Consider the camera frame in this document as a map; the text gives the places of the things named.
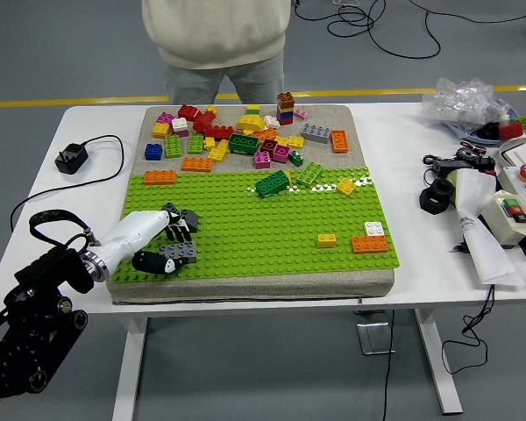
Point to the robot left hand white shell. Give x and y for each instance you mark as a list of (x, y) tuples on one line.
[(131, 232)]

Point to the dark grey sloped brick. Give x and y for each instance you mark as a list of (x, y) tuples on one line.
[(192, 219), (171, 208)]

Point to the light grey long brick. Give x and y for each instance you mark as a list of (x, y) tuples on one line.
[(316, 133), (182, 251)]

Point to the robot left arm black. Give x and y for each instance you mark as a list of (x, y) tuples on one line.
[(39, 272)]

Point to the orange long brick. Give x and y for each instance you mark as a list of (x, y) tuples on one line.
[(369, 244), (196, 164), (339, 141), (159, 177)]

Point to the blue square brick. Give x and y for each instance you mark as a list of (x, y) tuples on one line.
[(153, 152)]

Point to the lime green long brick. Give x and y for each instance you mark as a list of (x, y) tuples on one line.
[(309, 174), (172, 147), (195, 143)]

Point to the yellow square brick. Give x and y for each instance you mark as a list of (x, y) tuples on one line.
[(296, 142), (160, 130), (346, 186)]

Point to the yellow long brick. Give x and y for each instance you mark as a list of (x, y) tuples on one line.
[(218, 153)]

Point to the white and pink brick stack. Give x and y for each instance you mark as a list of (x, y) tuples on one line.
[(179, 126)]

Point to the small yellow brick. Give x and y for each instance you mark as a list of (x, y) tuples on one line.
[(326, 240), (209, 143), (282, 140), (211, 110)]

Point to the green studded baseplate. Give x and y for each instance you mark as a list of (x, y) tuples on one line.
[(254, 237)]

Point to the red sloped brick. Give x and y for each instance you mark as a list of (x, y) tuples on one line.
[(187, 112)]

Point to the red long brick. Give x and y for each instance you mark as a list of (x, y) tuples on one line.
[(219, 132)]

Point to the dark green long brick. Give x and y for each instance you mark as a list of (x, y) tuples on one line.
[(272, 183), (243, 144)]

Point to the yellow arch brick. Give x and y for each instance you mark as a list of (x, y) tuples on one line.
[(250, 123)]

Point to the dark red square brick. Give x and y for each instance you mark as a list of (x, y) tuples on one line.
[(268, 145)]

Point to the magenta square brick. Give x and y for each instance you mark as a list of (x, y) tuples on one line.
[(281, 153)]

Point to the lime and yellow brick stack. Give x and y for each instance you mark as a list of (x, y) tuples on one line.
[(253, 109)]

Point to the white square brick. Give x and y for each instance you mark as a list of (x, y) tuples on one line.
[(374, 228)]

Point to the small lime green brick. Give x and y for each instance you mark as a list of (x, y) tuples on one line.
[(524, 121)]

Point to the black power plug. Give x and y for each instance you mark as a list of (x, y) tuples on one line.
[(71, 160)]

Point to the white table leg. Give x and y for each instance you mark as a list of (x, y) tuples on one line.
[(438, 368), (129, 373)]

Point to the brown orange blue red tower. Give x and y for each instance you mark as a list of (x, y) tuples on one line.
[(285, 109)]

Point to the person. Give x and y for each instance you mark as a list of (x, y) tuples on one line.
[(215, 30)]

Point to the grey-brown mat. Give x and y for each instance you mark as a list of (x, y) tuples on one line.
[(355, 144)]

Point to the metal floor plate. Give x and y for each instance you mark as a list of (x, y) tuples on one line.
[(372, 337)]

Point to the large black nut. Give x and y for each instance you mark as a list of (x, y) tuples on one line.
[(429, 202)]

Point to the black power adapter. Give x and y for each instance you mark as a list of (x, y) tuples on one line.
[(453, 165)]

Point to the pale blue bowl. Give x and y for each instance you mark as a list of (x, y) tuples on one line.
[(467, 134)]

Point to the white paper sheet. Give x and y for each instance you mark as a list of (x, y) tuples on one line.
[(482, 245)]

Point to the clear plastic bag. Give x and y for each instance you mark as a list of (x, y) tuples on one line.
[(460, 103)]

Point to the small black part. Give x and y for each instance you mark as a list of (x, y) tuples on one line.
[(487, 130)]

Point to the control box with buttons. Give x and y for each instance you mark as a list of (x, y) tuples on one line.
[(515, 180)]

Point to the white flat device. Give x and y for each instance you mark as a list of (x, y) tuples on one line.
[(523, 153)]

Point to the small white switch box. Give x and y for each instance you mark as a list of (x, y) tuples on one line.
[(497, 219)]

